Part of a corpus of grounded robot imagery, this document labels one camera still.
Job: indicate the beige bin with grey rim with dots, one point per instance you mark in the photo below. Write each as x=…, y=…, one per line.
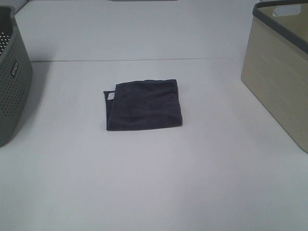
x=276, y=64

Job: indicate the grey perforated plastic basket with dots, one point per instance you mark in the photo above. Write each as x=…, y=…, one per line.
x=15, y=74

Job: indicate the dark grey towel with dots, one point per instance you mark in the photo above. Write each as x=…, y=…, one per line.
x=143, y=105

